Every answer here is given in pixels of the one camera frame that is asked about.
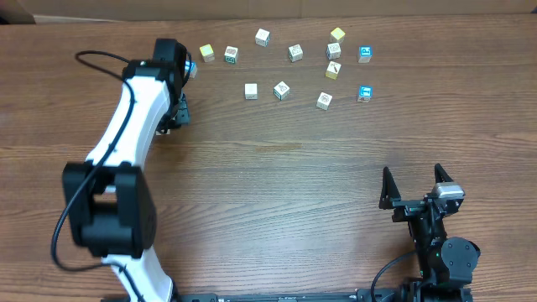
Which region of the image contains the yellow top block right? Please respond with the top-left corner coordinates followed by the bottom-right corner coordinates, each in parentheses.
top-left (330, 27), bottom-right (346, 44)

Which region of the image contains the blue P block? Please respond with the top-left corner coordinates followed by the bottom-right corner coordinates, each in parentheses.
top-left (357, 45), bottom-right (373, 64)

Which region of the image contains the white block green pattern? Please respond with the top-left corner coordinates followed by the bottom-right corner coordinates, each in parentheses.
top-left (288, 44), bottom-right (304, 62)

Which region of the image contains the block with green B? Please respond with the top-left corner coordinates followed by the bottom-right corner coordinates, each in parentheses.
top-left (224, 46), bottom-right (238, 64)

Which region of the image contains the yellow top block left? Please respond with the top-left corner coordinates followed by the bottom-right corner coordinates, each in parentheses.
top-left (200, 44), bottom-right (215, 63)

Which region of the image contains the white block blue pattern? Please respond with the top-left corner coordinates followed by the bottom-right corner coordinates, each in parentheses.
top-left (326, 42), bottom-right (341, 60)

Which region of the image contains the white block green triangle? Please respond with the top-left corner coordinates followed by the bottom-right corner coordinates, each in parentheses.
top-left (273, 81), bottom-right (290, 101)

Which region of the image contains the plain white block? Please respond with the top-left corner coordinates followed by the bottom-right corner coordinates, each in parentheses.
top-left (244, 83), bottom-right (258, 100)

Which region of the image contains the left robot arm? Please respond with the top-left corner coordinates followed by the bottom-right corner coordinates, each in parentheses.
top-left (50, 39), bottom-right (193, 301)

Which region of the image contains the yellow block with tool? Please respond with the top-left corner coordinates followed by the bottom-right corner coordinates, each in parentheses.
top-left (325, 61), bottom-right (341, 80)

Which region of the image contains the cardboard wall panel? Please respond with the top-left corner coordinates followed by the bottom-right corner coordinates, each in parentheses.
top-left (1, 0), bottom-right (536, 23)

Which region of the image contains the blue top block right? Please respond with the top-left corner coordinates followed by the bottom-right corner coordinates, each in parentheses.
top-left (357, 86), bottom-right (373, 102)

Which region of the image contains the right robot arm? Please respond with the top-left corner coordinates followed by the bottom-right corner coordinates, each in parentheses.
top-left (369, 164), bottom-right (481, 302)

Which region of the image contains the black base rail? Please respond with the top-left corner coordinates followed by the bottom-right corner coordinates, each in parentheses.
top-left (175, 288), bottom-right (404, 302)

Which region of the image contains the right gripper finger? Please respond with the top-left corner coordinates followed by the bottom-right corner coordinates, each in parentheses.
top-left (378, 166), bottom-right (401, 210)
top-left (434, 163), bottom-right (453, 183)

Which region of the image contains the blue top block left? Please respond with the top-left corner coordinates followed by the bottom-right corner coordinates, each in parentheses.
top-left (185, 60), bottom-right (197, 79)

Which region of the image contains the white block grape picture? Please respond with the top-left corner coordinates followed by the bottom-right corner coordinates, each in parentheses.
top-left (316, 92), bottom-right (332, 111)

